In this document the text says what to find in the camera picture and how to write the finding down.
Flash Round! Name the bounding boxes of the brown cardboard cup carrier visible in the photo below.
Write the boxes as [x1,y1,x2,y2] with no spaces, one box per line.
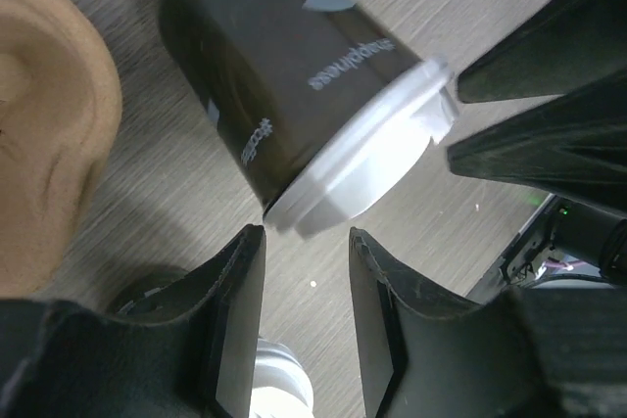
[1,0,122,298]

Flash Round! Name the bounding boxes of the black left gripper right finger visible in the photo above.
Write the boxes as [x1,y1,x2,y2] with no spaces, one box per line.
[349,228,626,417]

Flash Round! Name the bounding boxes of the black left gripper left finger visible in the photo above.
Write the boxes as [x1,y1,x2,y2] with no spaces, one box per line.
[1,225,265,417]

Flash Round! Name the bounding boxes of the single white cup lid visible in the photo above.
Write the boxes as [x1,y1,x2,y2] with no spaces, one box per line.
[249,337,314,418]

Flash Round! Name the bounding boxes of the black paper coffee cup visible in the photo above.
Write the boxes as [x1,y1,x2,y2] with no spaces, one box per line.
[159,0,422,211]

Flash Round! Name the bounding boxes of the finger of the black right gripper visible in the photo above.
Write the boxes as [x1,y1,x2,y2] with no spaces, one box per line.
[457,0,626,103]
[447,71,626,214]

